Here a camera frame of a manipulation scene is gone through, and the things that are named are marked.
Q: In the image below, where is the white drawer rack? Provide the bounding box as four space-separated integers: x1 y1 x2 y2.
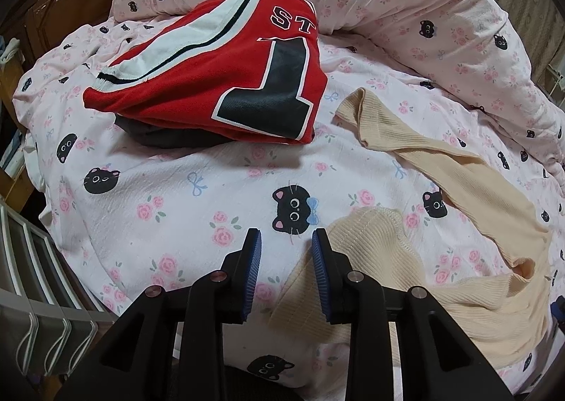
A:
1 204 116 376

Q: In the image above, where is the cream ribbed knit garment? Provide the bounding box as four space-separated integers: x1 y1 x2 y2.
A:
256 88 557 378

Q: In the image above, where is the red jersey with number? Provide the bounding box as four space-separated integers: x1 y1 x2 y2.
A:
83 0 327 148

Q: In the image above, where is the pink cat print duvet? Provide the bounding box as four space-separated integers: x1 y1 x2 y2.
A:
110 0 564 180

